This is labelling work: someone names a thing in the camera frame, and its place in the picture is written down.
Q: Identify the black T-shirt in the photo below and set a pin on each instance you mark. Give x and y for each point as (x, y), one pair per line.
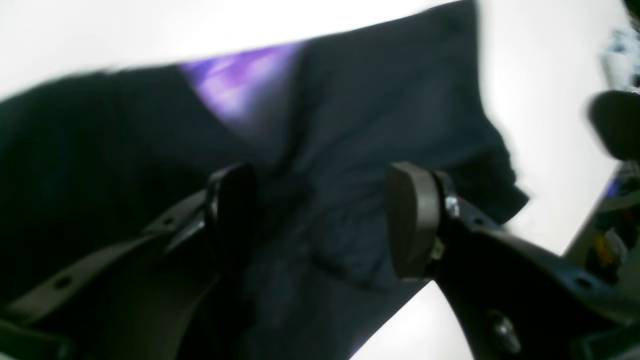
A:
(90, 159)

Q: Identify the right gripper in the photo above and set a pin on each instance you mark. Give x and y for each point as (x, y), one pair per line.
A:
(615, 117)

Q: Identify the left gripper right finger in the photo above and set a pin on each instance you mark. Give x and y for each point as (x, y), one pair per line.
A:
(513, 299)

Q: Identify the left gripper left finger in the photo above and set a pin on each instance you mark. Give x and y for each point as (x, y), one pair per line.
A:
(134, 300)

